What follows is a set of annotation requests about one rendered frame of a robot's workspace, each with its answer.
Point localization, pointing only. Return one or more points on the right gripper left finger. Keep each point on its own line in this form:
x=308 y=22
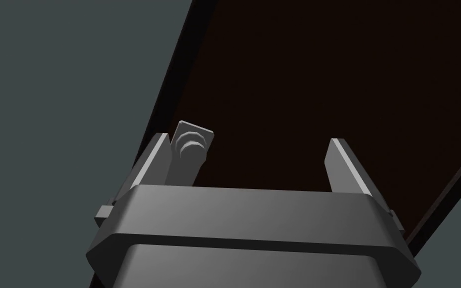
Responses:
x=150 y=164

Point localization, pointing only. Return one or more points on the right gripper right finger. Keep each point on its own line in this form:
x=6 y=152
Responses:
x=344 y=168

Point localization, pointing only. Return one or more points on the dark brown door leaf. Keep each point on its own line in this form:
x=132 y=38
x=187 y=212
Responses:
x=314 y=88

